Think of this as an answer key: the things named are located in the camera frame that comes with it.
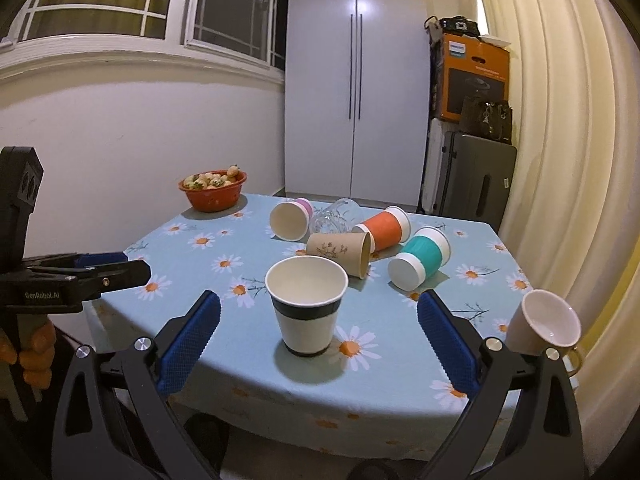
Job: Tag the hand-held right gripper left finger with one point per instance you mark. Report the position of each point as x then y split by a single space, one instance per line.
192 340

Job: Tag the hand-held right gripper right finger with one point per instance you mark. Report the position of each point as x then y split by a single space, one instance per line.
450 345

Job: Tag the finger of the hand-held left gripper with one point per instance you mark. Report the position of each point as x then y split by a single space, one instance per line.
102 259
125 275

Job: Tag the teal sleeve paper cup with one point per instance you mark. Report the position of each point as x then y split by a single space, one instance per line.
425 255

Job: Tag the white paper cup dark band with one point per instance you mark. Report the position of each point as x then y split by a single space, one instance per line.
306 320

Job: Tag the orange sleeve paper cup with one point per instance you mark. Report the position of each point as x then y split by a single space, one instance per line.
385 230

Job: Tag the brown printed paper cup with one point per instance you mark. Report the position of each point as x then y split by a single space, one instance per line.
332 252

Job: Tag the pink sleeve paper cup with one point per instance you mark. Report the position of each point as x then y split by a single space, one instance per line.
289 220

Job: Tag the clear glass cup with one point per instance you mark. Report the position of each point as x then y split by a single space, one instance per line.
334 216

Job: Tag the person's left hand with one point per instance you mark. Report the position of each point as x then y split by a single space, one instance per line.
37 360

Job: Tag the beige ceramic mug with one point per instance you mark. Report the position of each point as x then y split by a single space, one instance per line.
542 325

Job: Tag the blue daisy tablecloth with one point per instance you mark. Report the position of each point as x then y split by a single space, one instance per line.
235 240

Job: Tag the red plastic bowl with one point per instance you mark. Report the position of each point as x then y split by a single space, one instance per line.
212 199

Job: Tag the grey suitcase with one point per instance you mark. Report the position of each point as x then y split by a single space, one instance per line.
475 180

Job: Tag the dark handbag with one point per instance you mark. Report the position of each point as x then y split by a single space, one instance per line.
492 120

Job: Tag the cream curtain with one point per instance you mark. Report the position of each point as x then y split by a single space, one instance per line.
565 135

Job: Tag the white framed window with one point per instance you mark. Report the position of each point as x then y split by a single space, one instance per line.
95 0
235 5

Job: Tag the orange cardboard box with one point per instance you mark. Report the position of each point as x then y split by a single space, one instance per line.
470 80

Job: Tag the white wardrobe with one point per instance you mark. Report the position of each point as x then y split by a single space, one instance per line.
320 85

